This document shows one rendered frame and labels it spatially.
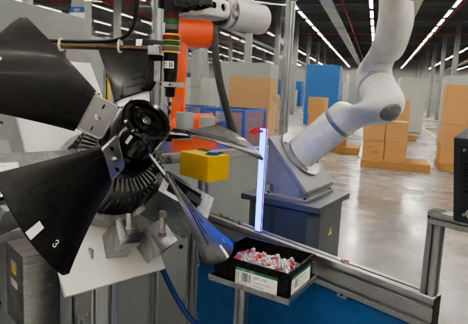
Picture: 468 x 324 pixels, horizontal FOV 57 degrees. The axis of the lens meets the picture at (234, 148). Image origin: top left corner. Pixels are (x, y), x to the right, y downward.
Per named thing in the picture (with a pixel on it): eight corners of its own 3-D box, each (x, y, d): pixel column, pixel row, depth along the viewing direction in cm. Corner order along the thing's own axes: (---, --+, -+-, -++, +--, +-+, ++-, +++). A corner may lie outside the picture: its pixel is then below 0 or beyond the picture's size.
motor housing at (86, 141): (72, 227, 104) (90, 202, 96) (48, 147, 113) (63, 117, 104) (154, 212, 120) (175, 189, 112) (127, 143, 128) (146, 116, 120)
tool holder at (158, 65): (143, 86, 105) (144, 44, 104) (154, 86, 112) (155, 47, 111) (178, 87, 103) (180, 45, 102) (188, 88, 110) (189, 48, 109)
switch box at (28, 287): (38, 304, 134) (37, 235, 131) (57, 324, 123) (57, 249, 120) (6, 313, 128) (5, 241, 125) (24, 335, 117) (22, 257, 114)
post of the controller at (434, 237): (419, 292, 100) (428, 209, 97) (425, 289, 102) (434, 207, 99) (432, 297, 97) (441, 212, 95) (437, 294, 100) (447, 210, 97)
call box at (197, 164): (179, 178, 160) (180, 150, 159) (200, 175, 167) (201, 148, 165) (206, 187, 149) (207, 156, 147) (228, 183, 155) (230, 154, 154)
